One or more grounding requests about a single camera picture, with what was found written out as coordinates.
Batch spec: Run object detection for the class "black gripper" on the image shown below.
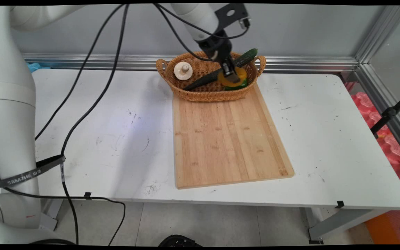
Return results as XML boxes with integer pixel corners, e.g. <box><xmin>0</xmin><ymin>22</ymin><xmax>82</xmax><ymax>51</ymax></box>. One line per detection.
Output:
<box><xmin>199</xmin><ymin>30</ymin><xmax>241</xmax><ymax>84</ymax></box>

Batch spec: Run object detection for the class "brown toy potato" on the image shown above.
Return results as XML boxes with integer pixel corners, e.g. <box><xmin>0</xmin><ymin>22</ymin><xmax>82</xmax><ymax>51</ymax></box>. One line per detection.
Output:
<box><xmin>217</xmin><ymin>67</ymin><xmax>248</xmax><ymax>88</ymax></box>

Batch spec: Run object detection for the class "green toy pepper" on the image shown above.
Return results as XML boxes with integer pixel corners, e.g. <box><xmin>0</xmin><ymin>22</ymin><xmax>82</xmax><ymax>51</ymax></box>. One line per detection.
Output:
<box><xmin>225</xmin><ymin>80</ymin><xmax>249</xmax><ymax>91</ymax></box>

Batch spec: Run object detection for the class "dark green toy cucumber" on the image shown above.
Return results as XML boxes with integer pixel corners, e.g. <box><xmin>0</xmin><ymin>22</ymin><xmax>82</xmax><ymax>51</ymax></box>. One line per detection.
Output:
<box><xmin>183</xmin><ymin>48</ymin><xmax>258</xmax><ymax>92</ymax></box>

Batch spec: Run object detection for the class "woven wicker basket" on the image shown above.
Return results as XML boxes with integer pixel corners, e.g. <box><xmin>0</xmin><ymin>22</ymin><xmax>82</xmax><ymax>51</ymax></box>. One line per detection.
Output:
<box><xmin>156</xmin><ymin>51</ymin><xmax>267</xmax><ymax>102</ymax></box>

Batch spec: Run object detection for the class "white toy mushroom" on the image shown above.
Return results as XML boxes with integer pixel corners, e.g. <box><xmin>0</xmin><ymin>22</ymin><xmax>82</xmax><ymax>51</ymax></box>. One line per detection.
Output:
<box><xmin>174</xmin><ymin>61</ymin><xmax>193</xmax><ymax>81</ymax></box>

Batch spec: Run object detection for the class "bamboo cutting board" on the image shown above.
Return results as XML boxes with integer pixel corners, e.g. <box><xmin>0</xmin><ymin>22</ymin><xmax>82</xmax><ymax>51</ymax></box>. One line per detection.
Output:
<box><xmin>172</xmin><ymin>83</ymin><xmax>295</xmax><ymax>190</ymax></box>

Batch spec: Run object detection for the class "black tripod stand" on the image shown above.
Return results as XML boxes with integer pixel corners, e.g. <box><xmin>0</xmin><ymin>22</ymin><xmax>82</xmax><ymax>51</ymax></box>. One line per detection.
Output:
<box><xmin>370</xmin><ymin>89</ymin><xmax>400</xmax><ymax>139</ymax></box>

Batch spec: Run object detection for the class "red bubble mat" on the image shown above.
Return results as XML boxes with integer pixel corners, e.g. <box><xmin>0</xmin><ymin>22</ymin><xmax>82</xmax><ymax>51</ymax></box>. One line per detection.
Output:
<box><xmin>345</xmin><ymin>82</ymin><xmax>400</xmax><ymax>197</ymax></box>

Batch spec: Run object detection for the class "black round floor object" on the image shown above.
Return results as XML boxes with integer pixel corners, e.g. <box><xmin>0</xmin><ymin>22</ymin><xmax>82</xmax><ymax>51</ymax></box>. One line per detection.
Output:
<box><xmin>158</xmin><ymin>234</ymin><xmax>203</xmax><ymax>247</ymax></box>

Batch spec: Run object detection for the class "grey metal table leg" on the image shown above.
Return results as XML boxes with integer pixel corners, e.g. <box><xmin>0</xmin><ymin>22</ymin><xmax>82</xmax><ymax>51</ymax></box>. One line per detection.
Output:
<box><xmin>303</xmin><ymin>207</ymin><xmax>390</xmax><ymax>244</ymax></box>

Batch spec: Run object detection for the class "blue bubble mat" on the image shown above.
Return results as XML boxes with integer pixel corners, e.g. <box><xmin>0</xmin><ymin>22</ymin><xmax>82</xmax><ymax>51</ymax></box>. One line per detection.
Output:
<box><xmin>26</xmin><ymin>62</ymin><xmax>63</xmax><ymax>73</ymax></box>

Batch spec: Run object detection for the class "orange floor mat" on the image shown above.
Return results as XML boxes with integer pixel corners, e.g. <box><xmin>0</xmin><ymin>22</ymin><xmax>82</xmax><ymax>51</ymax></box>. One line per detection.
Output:
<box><xmin>364</xmin><ymin>207</ymin><xmax>400</xmax><ymax>244</ymax></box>

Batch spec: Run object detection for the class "horizontal aluminium frame rail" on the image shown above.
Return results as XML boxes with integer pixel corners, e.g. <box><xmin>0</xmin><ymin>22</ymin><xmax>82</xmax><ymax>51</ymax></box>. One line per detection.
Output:
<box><xmin>21</xmin><ymin>53</ymin><xmax>360</xmax><ymax>73</ymax></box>

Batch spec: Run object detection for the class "thick black cable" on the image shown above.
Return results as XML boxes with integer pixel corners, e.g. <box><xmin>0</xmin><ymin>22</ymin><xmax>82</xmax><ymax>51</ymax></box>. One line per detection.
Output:
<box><xmin>59</xmin><ymin>3</ymin><xmax>214</xmax><ymax>244</ymax></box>

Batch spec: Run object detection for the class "thin black cable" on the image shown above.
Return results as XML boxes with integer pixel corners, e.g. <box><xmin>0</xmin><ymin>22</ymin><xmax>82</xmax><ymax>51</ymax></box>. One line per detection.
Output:
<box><xmin>34</xmin><ymin>3</ymin><xmax>251</xmax><ymax>141</ymax></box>

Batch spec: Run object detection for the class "slanted aluminium frame rail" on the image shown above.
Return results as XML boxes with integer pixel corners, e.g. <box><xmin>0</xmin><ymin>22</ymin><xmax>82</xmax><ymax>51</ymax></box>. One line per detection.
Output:
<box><xmin>355</xmin><ymin>64</ymin><xmax>400</xmax><ymax>162</ymax></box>

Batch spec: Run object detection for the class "upright aluminium frame post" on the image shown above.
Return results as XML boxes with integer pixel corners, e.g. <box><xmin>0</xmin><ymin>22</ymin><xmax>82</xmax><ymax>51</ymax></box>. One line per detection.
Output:
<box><xmin>356</xmin><ymin>5</ymin><xmax>400</xmax><ymax>65</ymax></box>

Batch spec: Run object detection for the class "black floor cable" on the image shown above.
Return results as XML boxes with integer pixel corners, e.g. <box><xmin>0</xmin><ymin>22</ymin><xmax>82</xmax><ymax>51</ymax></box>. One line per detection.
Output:
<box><xmin>1</xmin><ymin>186</ymin><xmax>127</xmax><ymax>245</ymax></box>

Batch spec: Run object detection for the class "grey Samzhe velcro strap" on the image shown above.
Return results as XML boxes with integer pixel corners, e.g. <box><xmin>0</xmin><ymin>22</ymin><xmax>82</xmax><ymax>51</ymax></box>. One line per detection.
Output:
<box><xmin>0</xmin><ymin>155</ymin><xmax>66</xmax><ymax>188</ymax></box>

